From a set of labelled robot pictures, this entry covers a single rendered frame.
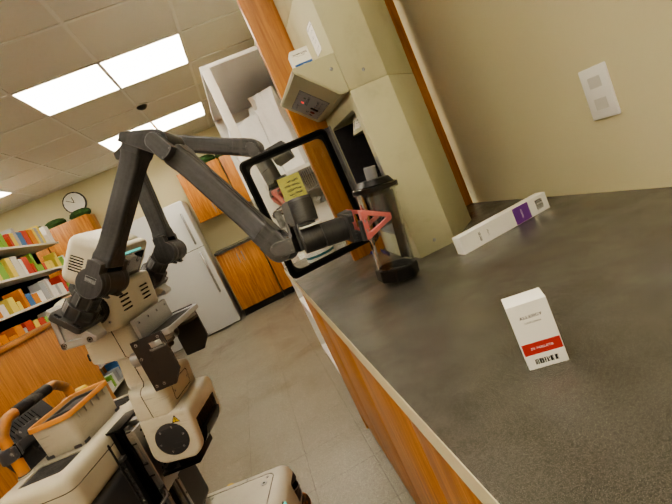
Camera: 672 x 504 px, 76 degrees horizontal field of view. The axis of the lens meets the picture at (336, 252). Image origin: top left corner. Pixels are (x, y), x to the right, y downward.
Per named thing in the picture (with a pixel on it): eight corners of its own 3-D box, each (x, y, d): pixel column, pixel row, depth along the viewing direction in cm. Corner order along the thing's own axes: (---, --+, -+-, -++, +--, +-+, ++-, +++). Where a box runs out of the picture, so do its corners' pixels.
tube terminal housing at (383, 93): (444, 219, 151) (355, 2, 139) (498, 219, 119) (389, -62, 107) (382, 250, 147) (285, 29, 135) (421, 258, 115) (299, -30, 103)
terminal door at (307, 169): (374, 239, 144) (324, 126, 138) (293, 281, 136) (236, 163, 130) (373, 239, 145) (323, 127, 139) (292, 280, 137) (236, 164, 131)
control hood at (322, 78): (325, 120, 139) (312, 90, 138) (350, 90, 108) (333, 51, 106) (293, 133, 137) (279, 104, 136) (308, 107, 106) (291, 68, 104)
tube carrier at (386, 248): (409, 261, 110) (387, 179, 106) (427, 267, 99) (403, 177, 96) (370, 274, 108) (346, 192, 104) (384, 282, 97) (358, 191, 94)
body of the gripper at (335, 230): (343, 211, 104) (314, 220, 103) (354, 212, 94) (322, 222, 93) (351, 236, 105) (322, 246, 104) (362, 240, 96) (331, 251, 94)
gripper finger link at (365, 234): (380, 200, 101) (343, 212, 99) (390, 200, 94) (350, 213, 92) (388, 228, 102) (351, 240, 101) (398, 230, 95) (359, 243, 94)
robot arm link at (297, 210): (285, 256, 105) (273, 260, 96) (269, 211, 105) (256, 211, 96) (330, 240, 102) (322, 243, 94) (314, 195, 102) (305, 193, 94)
